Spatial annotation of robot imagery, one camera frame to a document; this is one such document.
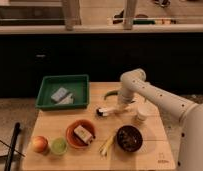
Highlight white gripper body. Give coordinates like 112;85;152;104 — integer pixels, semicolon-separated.
117;90;134;109

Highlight white handled dish brush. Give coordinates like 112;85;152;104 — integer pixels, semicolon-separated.
96;106;127;117

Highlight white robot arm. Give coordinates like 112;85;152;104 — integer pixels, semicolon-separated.
118;68;203;171

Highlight white paper cup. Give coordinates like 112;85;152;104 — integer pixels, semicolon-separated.
136;103;149;122

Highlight dark brown bowl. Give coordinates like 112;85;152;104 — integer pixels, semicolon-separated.
116;125;143;152

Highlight white folded cloth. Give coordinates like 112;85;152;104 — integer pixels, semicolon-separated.
60;95;74;104

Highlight green plastic tray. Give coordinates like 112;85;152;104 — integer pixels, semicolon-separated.
36;74;89;111

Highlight tan sponge block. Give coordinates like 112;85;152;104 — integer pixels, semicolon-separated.
74;125;94;144

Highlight yellow green vegetable sticks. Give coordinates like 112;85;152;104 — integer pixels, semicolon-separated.
100;135;114;156

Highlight orange bowl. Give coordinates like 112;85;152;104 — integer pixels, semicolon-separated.
66;119;95;149

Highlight grey sponge block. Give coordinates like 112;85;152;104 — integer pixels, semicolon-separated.
51;87;68;102

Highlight green small cup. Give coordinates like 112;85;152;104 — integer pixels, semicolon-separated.
50;137;67;155

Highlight red apple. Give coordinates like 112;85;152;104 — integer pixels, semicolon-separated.
32;136;48;153

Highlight black tripod pole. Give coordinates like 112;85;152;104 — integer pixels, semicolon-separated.
4;122;20;171

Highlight wooden post right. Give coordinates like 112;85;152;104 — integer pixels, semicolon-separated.
123;0;137;30

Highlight wooden post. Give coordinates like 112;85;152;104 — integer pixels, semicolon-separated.
62;0;81;31
123;0;137;30

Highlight wooden post left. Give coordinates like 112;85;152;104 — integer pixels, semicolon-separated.
62;0;81;31

